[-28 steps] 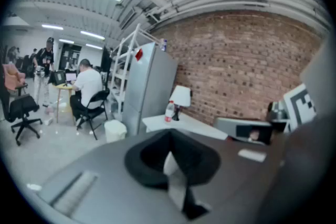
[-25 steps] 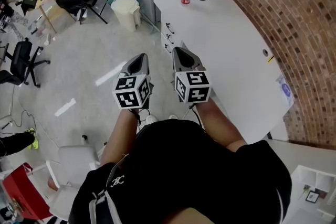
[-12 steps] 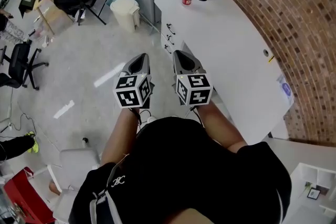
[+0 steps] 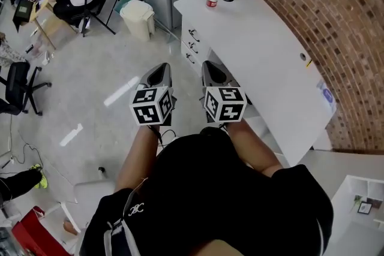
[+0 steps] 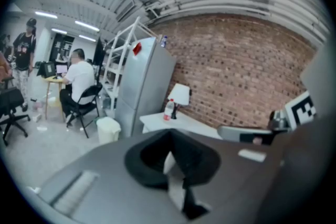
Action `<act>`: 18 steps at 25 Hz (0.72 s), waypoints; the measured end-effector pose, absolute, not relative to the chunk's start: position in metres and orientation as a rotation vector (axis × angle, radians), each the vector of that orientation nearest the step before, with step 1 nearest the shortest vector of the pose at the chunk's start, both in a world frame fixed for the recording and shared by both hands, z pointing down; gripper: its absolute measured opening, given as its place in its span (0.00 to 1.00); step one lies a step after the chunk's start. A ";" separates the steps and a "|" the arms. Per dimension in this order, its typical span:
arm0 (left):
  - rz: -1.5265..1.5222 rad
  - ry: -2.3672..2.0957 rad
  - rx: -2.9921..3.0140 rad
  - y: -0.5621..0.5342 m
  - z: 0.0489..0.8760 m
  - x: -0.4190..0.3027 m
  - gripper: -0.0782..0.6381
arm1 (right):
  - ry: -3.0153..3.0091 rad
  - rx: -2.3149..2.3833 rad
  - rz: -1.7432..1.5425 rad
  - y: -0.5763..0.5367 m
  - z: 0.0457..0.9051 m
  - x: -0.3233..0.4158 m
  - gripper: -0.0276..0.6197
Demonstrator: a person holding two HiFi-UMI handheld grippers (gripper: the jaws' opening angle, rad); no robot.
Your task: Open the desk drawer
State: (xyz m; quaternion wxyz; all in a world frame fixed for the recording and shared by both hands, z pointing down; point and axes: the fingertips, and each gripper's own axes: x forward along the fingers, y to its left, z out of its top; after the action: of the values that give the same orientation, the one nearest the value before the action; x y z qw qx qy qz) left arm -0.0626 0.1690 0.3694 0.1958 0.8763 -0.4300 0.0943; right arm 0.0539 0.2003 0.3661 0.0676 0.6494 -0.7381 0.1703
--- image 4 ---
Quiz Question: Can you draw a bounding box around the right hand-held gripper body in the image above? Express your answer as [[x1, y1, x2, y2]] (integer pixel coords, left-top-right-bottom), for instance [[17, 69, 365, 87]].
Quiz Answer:
[[200, 60, 248, 124]]

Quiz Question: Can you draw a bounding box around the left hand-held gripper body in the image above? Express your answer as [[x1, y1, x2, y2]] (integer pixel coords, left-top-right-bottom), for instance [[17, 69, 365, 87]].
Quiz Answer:
[[128, 62, 178, 127]]

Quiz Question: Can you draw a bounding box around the white cabinet door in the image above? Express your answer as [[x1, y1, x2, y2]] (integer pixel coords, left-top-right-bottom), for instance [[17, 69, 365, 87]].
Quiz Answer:
[[181, 34, 209, 55], [181, 18, 211, 43], [181, 49, 208, 70]]

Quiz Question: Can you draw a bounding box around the person's right forearm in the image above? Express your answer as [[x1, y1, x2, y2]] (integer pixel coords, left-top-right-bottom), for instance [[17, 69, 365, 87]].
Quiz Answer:
[[225, 118, 285, 178]]

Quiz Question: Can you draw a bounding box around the person's left forearm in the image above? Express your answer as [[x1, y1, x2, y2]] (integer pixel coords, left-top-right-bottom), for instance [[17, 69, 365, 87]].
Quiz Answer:
[[115, 125, 160, 193]]

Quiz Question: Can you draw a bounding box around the white desk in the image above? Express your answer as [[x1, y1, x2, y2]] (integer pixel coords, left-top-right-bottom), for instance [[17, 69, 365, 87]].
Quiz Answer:
[[173, 0, 338, 168]]

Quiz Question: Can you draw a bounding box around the cream trash bin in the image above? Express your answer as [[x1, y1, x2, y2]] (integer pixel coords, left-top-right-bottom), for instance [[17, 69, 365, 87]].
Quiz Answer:
[[119, 0, 156, 43]]

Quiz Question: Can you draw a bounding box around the person's black shirt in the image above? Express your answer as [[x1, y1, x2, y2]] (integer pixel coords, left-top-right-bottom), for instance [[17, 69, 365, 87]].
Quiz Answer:
[[79, 127, 334, 256]]

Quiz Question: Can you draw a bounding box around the blue round sticker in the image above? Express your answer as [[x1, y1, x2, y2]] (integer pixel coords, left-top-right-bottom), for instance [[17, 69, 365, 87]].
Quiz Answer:
[[316, 79, 337, 115]]

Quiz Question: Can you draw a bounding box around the wooden table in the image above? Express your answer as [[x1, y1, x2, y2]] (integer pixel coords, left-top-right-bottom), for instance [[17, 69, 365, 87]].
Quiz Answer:
[[11, 0, 79, 50]]

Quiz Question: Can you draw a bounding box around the black office chair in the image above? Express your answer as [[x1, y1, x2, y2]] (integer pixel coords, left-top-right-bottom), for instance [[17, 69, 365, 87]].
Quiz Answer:
[[0, 60, 53, 117]]

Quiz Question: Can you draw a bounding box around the red box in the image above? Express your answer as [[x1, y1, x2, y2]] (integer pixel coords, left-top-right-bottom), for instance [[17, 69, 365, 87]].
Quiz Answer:
[[11, 206, 73, 256]]

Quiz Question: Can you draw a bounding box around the white shelf unit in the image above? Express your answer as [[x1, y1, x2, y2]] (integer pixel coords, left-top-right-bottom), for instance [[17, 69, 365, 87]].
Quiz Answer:
[[329, 174, 384, 256]]

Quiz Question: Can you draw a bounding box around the black wrist strap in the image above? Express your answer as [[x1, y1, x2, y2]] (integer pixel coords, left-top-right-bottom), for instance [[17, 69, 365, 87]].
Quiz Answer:
[[149, 125, 163, 144]]

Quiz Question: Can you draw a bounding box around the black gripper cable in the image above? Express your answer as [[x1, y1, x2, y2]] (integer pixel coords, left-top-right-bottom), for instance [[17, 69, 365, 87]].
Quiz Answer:
[[157, 127, 178, 146]]

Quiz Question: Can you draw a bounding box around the grey shoulder strap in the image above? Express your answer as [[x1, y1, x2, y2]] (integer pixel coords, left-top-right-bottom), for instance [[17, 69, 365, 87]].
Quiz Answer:
[[103, 217, 142, 256]]

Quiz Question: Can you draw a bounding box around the black floor cable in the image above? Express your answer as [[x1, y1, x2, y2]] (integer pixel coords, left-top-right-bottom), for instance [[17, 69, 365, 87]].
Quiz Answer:
[[0, 142, 43, 168]]

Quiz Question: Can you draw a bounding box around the small black picture frame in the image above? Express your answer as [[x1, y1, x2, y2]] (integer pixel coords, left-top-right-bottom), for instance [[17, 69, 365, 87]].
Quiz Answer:
[[356, 201, 374, 216]]

